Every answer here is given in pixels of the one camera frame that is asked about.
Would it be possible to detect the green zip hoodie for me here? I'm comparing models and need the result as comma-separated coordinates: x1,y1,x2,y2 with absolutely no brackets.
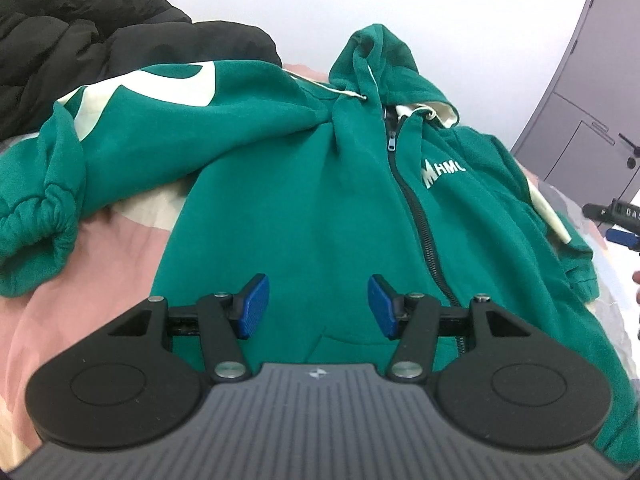
0,22,640,461

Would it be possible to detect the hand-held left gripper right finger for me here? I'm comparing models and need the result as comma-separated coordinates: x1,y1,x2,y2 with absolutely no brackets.
367,273,531,383

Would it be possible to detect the patchwork bed sheet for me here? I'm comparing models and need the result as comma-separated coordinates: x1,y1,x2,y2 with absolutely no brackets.
0,62,640,456

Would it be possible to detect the black puffer jacket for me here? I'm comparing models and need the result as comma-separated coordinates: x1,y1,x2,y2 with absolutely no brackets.
0,0,284,142

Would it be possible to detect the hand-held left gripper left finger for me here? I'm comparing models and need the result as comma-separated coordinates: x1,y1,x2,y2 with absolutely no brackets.
107,273,271,383

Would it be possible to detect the grey door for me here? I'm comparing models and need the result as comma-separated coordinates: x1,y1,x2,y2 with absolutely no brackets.
510,0,640,202

